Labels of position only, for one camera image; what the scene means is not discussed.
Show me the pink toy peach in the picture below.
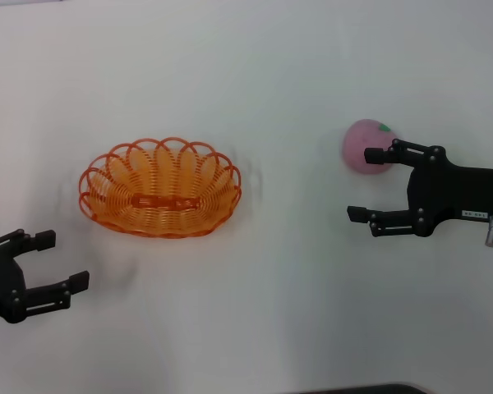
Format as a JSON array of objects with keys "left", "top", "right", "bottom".
[{"left": 339, "top": 118, "right": 404, "bottom": 177}]

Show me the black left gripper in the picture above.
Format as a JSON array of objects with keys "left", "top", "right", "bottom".
[{"left": 0, "top": 228, "right": 91, "bottom": 325}]

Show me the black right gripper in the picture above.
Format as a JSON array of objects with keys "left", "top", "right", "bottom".
[{"left": 346, "top": 138, "right": 493, "bottom": 240}]

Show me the black robot torso edge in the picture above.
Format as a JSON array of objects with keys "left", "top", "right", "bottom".
[{"left": 298, "top": 383, "right": 431, "bottom": 394}]

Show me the orange woven plastic basket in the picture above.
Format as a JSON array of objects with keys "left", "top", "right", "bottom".
[{"left": 77, "top": 136, "right": 244, "bottom": 240}]

